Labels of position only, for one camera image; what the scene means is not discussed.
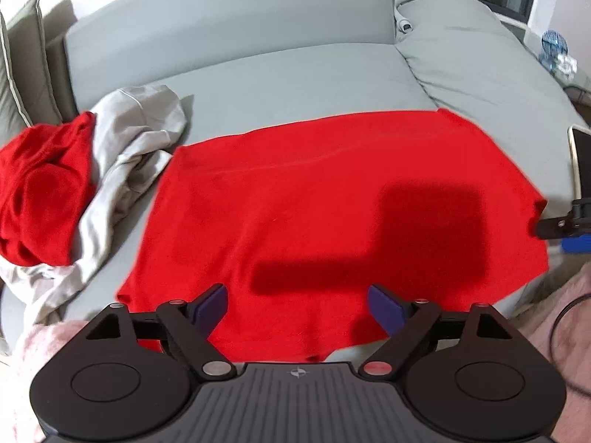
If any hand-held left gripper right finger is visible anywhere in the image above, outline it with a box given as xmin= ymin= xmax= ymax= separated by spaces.
xmin=360 ymin=284 xmax=513 ymax=380

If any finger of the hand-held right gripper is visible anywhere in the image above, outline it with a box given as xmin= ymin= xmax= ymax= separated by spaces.
xmin=560 ymin=235 xmax=591 ymax=255
xmin=534 ymin=197 xmax=591 ymax=241

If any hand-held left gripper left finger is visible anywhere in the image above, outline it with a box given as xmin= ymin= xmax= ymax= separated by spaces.
xmin=85 ymin=284 xmax=234 ymax=380

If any red garment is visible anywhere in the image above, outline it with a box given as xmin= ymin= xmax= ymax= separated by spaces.
xmin=0 ymin=111 xmax=98 ymax=267
xmin=115 ymin=108 xmax=550 ymax=363

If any smartphone with pale edge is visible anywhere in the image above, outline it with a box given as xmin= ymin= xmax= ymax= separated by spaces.
xmin=567 ymin=124 xmax=591 ymax=202

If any person's right leg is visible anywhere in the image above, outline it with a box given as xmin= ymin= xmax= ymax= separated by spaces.
xmin=508 ymin=258 xmax=591 ymax=443

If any person's leg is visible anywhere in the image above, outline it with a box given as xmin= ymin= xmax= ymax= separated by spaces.
xmin=508 ymin=258 xmax=591 ymax=443
xmin=13 ymin=320 xmax=93 ymax=443

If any white crumpled tissue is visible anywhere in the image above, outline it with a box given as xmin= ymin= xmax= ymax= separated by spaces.
xmin=541 ymin=53 xmax=579 ymax=75

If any person's left leg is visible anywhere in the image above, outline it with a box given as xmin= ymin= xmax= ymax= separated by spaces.
xmin=13 ymin=320 xmax=93 ymax=443

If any beige garment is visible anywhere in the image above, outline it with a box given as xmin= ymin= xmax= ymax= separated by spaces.
xmin=0 ymin=84 xmax=189 ymax=329

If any blue mesh ball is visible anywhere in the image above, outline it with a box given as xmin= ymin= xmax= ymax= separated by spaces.
xmin=539 ymin=30 xmax=570 ymax=63

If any glass coffee table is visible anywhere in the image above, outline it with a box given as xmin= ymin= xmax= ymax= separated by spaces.
xmin=501 ymin=17 xmax=591 ymax=104

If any grey sofa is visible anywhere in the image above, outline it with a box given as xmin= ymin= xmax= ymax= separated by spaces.
xmin=0 ymin=0 xmax=591 ymax=363

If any grey sofa cushion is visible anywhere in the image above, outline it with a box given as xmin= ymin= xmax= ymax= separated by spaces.
xmin=0 ymin=0 xmax=64 ymax=137

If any black cable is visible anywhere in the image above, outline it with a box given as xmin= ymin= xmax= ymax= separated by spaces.
xmin=549 ymin=281 xmax=591 ymax=400

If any pale charging cable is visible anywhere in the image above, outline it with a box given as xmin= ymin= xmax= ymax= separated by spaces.
xmin=392 ymin=0 xmax=428 ymax=36

